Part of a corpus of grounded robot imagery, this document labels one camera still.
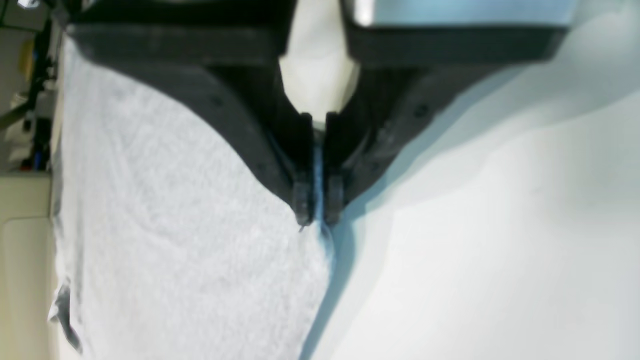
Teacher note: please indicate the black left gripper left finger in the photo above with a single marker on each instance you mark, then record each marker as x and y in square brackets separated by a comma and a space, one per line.
[229, 77]

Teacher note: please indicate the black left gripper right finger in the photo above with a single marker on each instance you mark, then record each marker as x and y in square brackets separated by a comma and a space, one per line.
[407, 76]

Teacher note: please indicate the grey T-shirt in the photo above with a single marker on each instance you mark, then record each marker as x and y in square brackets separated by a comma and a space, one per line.
[166, 246]

